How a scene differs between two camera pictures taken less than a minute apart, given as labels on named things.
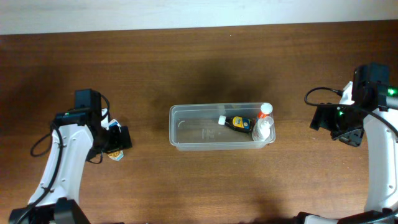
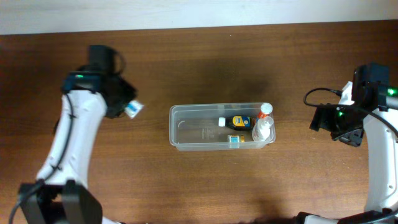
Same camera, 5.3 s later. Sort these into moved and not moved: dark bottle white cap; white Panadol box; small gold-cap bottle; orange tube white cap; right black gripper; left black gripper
Moved: left black gripper; white Panadol box; small gold-cap bottle
Not moved: dark bottle white cap; orange tube white cap; right black gripper
